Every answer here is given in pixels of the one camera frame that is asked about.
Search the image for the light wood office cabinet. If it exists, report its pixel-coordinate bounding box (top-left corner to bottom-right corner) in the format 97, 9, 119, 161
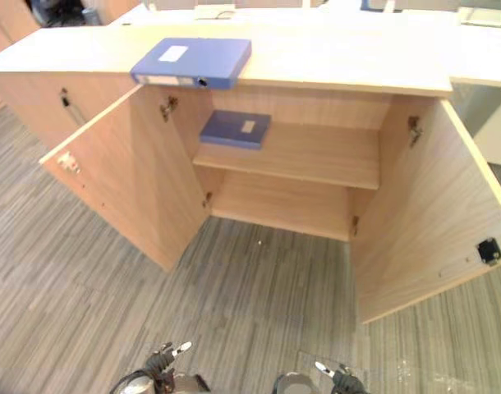
0, 21, 454, 243

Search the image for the white office desk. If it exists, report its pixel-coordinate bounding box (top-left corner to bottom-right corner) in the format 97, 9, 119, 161
109, 0, 459, 27

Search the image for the black door lock plate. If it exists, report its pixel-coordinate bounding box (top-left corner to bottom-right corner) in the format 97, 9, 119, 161
475, 237, 501, 267

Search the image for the tall brown wood cabinet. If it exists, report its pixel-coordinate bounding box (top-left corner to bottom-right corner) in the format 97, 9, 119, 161
0, 0, 43, 61

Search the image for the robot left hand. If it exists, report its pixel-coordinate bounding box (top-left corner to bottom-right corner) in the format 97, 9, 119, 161
145, 341, 193, 377

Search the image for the cabinet door with silver latch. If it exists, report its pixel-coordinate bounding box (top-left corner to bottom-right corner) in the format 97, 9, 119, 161
38, 84, 215, 273

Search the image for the blue file box folder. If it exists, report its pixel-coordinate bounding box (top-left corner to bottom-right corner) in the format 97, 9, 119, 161
129, 37, 253, 90

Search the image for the closed light wood cabinet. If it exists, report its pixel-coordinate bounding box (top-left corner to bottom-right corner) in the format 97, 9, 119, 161
0, 71, 137, 151

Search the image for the wooden cabinet shelf board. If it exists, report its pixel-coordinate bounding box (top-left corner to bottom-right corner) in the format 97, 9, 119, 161
192, 121, 380, 191

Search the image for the blue flat folder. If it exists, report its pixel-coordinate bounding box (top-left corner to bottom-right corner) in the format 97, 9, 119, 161
199, 109, 273, 151

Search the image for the silver door latch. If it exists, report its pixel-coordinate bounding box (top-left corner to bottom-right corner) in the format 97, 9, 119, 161
57, 151, 80, 173

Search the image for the blue desk object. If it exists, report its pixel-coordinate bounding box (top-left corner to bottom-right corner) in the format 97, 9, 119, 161
360, 0, 396, 11

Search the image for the cabinet door with black lock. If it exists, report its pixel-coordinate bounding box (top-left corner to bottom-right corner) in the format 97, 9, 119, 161
350, 98, 501, 326

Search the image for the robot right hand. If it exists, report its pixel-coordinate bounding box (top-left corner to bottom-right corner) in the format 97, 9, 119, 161
314, 360, 367, 394

